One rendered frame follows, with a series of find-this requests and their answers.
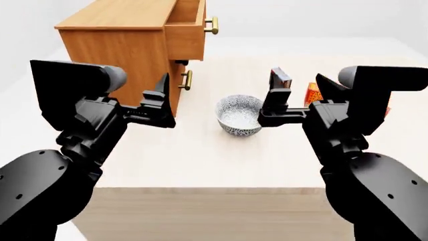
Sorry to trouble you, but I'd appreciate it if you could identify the white blue patterned bowl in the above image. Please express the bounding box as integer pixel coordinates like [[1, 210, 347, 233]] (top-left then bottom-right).
[[215, 94, 265, 138]]

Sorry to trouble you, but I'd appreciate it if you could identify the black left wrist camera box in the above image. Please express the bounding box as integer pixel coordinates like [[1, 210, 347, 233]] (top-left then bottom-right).
[[29, 60, 128, 133]]

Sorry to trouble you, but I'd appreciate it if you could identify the orange red food box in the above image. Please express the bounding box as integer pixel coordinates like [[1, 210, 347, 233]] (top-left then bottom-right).
[[303, 82, 392, 116]]

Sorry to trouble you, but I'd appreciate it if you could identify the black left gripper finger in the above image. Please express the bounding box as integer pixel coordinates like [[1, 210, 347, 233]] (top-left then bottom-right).
[[154, 72, 177, 128], [139, 89, 165, 107]]

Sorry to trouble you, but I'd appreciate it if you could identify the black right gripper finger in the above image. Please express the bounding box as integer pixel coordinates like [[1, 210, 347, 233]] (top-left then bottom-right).
[[315, 72, 349, 102], [261, 88, 292, 112]]

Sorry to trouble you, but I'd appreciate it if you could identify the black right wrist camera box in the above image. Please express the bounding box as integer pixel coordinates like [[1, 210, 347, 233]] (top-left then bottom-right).
[[337, 65, 428, 137]]

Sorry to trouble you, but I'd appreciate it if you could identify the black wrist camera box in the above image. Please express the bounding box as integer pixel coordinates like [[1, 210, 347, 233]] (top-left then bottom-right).
[[337, 65, 428, 137], [29, 60, 128, 133]]

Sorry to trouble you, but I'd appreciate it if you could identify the wooden open drawer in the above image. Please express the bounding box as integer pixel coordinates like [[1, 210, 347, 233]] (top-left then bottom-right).
[[163, 0, 207, 62]]

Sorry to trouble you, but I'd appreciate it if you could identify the brass handle of closed drawer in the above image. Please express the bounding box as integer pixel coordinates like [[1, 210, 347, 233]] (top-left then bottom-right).
[[177, 70, 194, 92]]

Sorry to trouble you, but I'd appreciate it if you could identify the wooden cabinet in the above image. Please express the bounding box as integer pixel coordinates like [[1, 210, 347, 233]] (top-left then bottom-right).
[[54, 0, 189, 118]]

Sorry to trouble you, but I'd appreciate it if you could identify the brass handle of open drawer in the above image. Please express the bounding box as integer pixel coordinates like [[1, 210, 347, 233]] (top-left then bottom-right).
[[203, 16, 219, 35]]

